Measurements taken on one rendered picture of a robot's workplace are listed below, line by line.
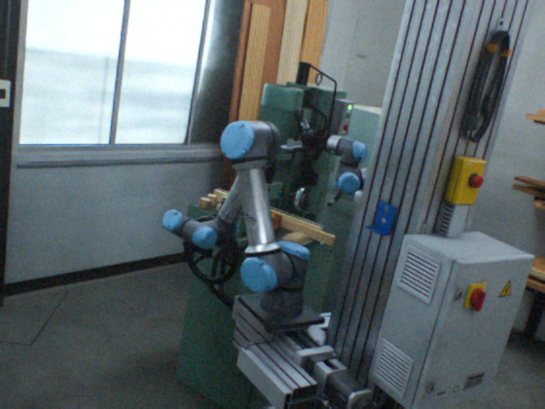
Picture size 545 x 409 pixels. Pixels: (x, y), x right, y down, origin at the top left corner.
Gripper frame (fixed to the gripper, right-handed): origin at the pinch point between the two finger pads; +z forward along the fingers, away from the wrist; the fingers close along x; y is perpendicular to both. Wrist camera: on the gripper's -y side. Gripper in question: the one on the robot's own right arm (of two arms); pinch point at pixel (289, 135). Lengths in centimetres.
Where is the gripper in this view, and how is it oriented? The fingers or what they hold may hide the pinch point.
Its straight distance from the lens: 245.9
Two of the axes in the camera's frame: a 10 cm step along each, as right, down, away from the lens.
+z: -8.1, -3.1, 5.0
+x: -5.4, 7.2, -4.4
